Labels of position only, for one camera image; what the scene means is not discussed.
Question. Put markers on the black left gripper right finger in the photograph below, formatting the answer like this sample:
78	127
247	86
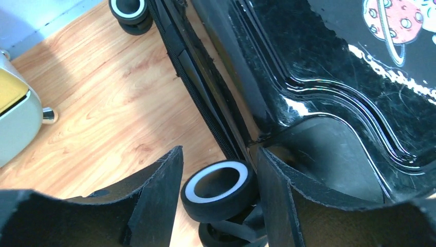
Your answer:
299	211

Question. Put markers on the astronaut print suitcase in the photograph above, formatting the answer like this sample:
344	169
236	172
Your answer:
341	91

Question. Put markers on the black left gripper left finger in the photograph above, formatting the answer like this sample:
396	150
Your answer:
136	211

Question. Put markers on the cream mini drawer cabinet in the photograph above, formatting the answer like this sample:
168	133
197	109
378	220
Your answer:
22	113

